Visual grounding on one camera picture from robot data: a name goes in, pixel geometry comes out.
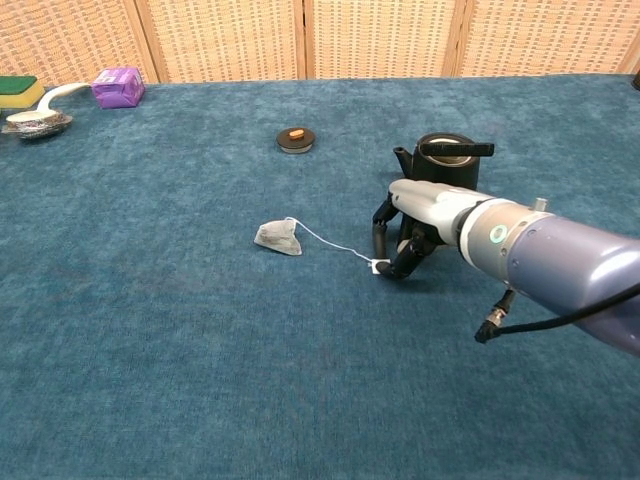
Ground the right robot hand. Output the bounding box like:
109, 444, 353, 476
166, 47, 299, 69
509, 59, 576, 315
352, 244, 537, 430
370, 178, 497, 280

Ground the black teapot with bar handle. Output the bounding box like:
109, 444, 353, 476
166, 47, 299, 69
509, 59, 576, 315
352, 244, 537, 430
392, 131, 496, 193

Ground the tea bag with string tag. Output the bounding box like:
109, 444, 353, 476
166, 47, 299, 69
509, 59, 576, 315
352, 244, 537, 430
253, 216, 392, 276

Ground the black lid with orange knob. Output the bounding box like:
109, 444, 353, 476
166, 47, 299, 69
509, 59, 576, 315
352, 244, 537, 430
275, 126, 317, 155

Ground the wicker folding screen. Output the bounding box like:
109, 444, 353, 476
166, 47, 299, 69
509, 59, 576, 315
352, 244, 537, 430
0, 0, 640, 89

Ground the blue tablecloth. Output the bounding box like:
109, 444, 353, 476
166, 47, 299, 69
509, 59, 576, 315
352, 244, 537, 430
0, 74, 640, 480

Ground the purple paper box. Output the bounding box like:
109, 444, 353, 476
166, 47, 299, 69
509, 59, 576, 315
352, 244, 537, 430
91, 66, 147, 110

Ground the white ceramic spoon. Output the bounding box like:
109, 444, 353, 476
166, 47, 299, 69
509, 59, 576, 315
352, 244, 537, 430
35, 82, 94, 115

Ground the patterned ceramic bowl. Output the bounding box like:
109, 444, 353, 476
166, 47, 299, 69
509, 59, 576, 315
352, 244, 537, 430
1, 109, 74, 140

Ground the yellow sponge with green pad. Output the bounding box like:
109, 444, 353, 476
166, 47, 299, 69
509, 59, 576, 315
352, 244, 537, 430
0, 75, 46, 109

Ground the black cable with connector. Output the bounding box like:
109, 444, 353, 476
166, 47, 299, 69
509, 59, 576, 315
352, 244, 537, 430
473, 283, 640, 344

